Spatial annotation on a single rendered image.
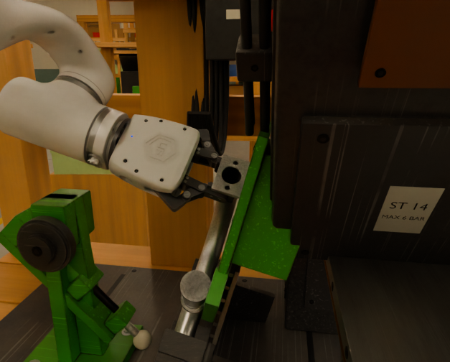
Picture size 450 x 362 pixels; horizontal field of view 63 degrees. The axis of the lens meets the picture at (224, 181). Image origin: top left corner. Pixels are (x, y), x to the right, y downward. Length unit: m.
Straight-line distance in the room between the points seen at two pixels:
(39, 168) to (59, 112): 0.51
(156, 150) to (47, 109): 0.15
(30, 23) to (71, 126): 0.12
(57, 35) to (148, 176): 0.21
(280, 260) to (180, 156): 0.18
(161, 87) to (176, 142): 0.30
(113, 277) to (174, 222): 0.18
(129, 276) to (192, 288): 0.41
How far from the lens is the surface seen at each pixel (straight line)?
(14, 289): 0.94
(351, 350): 0.33
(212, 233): 0.59
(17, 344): 0.75
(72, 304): 0.59
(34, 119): 0.54
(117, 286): 0.83
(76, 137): 0.51
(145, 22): 0.80
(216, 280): 0.44
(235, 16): 0.65
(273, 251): 0.44
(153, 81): 0.79
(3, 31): 0.48
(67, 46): 0.56
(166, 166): 0.48
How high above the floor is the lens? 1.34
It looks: 18 degrees down
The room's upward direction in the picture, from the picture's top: straight up
